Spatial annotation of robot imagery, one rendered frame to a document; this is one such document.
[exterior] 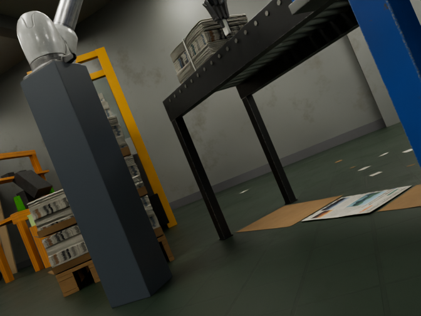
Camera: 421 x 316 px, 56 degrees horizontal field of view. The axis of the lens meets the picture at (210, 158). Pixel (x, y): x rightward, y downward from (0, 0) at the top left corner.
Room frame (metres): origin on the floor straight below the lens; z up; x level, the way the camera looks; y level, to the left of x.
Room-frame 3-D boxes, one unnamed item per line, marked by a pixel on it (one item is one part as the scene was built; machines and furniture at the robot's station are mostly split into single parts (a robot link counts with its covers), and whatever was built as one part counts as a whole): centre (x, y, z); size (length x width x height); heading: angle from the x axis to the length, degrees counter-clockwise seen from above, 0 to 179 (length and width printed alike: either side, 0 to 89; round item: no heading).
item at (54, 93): (1.67, 0.48, 0.50); 0.20 x 0.20 x 1.00; 69
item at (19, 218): (5.86, 2.48, 0.91); 1.45 x 1.25 x 1.82; 159
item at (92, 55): (3.75, 0.91, 1.82); 0.75 x 0.06 x 0.06; 102
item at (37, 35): (1.68, 0.48, 1.17); 0.18 x 0.16 x 0.22; 5
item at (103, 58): (3.82, 0.59, 0.92); 0.09 x 0.09 x 1.85; 12
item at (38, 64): (1.67, 0.46, 1.03); 0.22 x 0.18 x 0.06; 69
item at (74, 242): (2.75, 1.05, 0.30); 0.76 x 0.30 x 0.60; 12
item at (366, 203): (1.65, -0.47, 0.00); 0.37 x 0.28 x 0.01; 31
